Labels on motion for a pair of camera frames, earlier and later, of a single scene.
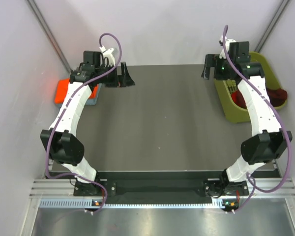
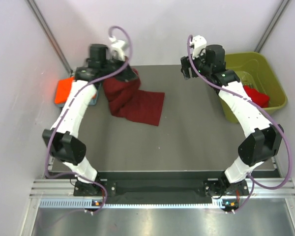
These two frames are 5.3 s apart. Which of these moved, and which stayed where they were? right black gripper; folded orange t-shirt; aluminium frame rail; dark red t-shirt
Moved: right black gripper; dark red t-shirt
Stayed: folded orange t-shirt; aluminium frame rail
